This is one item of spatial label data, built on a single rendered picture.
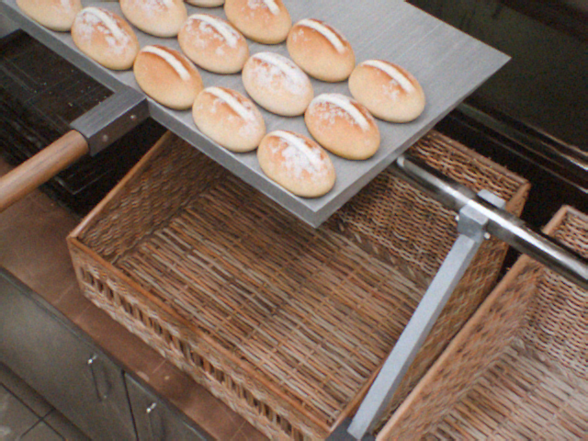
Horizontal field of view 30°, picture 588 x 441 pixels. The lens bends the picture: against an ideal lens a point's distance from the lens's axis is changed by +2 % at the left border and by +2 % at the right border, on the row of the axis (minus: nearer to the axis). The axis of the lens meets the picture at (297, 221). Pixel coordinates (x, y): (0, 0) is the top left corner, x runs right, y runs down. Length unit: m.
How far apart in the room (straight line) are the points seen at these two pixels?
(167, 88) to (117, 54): 0.09
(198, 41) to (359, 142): 0.25
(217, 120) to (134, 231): 0.69
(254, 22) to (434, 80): 0.23
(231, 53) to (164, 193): 0.63
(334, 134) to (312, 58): 0.13
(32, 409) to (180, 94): 1.32
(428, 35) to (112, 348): 0.77
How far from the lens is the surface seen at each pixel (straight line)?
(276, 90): 1.28
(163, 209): 1.94
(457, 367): 1.65
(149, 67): 1.31
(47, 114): 1.92
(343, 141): 1.23
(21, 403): 2.51
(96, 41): 1.36
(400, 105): 1.27
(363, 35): 1.41
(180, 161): 1.90
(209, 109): 1.25
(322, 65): 1.32
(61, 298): 1.92
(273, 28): 1.37
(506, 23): 1.62
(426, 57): 1.38
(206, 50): 1.34
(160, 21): 1.39
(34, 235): 2.01
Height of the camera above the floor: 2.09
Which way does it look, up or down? 50 degrees down
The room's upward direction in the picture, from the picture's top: 1 degrees counter-clockwise
